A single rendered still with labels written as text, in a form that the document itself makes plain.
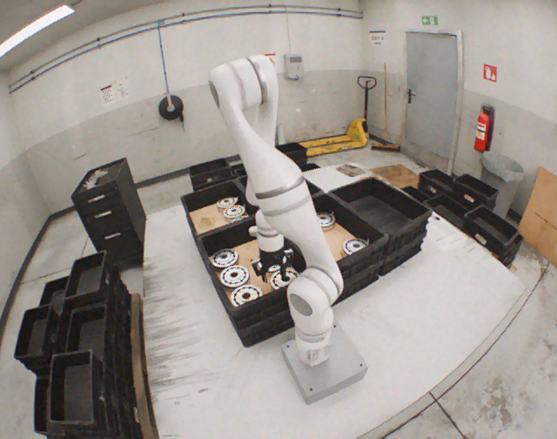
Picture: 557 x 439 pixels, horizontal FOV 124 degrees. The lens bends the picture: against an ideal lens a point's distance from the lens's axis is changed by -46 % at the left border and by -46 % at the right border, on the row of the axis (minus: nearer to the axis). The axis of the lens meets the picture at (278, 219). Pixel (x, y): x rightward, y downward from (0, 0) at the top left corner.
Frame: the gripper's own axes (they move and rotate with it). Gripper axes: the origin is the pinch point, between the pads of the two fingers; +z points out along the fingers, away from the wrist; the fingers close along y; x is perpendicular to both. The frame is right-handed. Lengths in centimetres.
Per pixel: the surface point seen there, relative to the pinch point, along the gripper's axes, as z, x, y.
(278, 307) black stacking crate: 2.6, -10.5, -2.7
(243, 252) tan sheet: 6.0, 21.8, -5.2
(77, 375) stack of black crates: 42, 2, -106
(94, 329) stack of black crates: 54, 41, -105
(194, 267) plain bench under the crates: 20.1, 35.9, -27.1
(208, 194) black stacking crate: 1, 66, -12
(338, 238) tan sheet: 4.7, 12.5, 32.1
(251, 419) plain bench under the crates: 17.1, -38.2, -22.5
